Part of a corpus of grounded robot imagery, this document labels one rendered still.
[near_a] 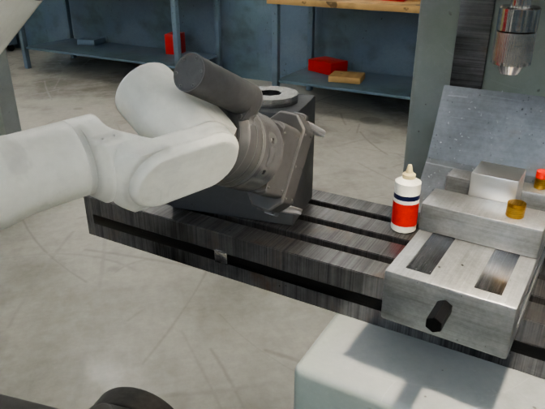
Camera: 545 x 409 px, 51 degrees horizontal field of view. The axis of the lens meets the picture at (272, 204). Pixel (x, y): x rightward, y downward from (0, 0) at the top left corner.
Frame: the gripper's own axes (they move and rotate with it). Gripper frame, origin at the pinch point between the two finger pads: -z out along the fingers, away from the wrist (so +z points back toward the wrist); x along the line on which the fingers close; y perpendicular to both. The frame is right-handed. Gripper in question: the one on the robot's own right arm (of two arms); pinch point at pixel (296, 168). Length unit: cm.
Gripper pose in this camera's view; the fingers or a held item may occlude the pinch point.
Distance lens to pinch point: 73.6
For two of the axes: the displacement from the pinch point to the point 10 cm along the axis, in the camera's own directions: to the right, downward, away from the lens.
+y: -8.1, -2.7, 5.2
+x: 2.9, -9.6, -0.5
